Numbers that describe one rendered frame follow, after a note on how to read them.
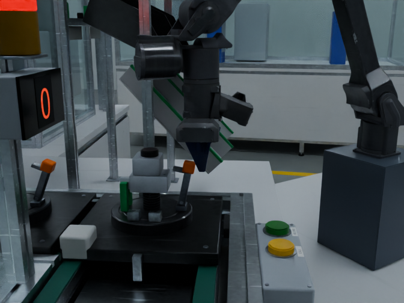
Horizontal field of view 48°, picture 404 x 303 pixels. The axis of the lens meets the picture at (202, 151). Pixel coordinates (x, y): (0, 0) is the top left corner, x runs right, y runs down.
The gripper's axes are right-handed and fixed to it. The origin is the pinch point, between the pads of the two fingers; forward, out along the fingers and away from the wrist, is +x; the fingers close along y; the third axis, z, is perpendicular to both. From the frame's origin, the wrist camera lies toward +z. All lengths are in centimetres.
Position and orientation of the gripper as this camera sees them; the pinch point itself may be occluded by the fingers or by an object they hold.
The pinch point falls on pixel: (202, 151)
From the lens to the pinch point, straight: 75.5
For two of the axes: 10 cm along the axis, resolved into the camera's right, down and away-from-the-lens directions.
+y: 0.7, -2.6, 9.6
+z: 10.0, 0.1, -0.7
